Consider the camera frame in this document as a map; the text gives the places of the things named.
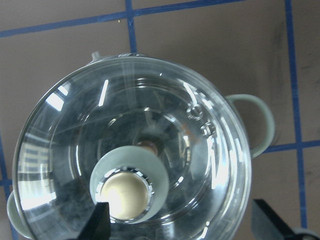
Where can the brown paper table cover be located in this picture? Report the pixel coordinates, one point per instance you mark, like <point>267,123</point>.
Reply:
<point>266,48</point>

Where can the brown egg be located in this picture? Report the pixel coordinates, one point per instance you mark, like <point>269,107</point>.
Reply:
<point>148,145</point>

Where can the glass pot lid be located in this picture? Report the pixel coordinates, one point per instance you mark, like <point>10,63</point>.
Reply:
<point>175,125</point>

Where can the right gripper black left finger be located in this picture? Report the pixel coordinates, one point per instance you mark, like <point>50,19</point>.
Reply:
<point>98,227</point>

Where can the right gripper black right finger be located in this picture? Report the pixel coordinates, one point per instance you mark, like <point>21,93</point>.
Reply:
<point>266,224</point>

